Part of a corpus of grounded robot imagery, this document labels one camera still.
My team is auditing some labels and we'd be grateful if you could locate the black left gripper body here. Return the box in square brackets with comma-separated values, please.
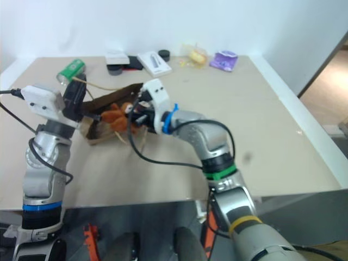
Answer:
[62, 81, 85, 122]

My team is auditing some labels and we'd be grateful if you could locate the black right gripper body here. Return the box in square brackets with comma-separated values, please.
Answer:
[132, 91, 158, 128]

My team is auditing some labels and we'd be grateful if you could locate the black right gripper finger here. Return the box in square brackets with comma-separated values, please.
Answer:
[129, 98, 145, 113]
[128, 114, 149, 127]

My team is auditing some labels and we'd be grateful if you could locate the orange plush toy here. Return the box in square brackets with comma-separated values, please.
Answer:
[100, 102, 138, 134]

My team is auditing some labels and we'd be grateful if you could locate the brown paper bag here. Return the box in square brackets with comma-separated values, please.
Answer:
[72, 77, 159, 151]

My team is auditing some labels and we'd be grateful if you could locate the yellow toy in clear bag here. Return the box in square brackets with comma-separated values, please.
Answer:
[180, 42, 210, 69]

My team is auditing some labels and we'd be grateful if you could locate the purple plastic bag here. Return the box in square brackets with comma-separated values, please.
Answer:
[208, 49, 239, 73]

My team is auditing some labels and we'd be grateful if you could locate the green metal can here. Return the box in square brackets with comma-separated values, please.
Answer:
[55, 59, 86, 87]

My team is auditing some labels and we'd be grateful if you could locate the grey tape roll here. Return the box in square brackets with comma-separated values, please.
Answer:
[107, 64, 123, 77]

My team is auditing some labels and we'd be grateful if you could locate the black flat case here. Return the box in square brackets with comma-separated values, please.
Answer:
[127, 55, 144, 71]

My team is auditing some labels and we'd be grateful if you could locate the small white box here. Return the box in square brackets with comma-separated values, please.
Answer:
[105, 51, 129, 66]

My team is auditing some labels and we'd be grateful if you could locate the white box with device print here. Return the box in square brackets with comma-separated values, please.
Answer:
[136, 50, 173, 77]

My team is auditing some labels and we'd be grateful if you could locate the orange and black tool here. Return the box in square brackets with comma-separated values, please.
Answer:
[82, 223, 101, 261]
[201, 194, 220, 260]

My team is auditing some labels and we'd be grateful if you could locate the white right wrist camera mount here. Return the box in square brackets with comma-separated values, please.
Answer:
[140, 78, 175, 134]

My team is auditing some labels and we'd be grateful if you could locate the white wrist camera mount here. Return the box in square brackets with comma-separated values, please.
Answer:
[140, 78, 175, 134]
[21, 84, 66, 121]

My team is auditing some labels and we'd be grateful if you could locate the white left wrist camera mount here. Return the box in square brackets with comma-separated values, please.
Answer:
[21, 84, 66, 121]

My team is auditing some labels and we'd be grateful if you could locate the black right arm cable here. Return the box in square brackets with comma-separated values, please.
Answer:
[126, 104, 236, 171]

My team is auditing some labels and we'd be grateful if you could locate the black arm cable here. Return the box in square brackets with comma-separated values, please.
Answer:
[0, 87, 74, 186]
[126, 104, 236, 171]

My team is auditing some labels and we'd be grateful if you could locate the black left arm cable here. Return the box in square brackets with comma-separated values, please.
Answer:
[0, 87, 74, 186]

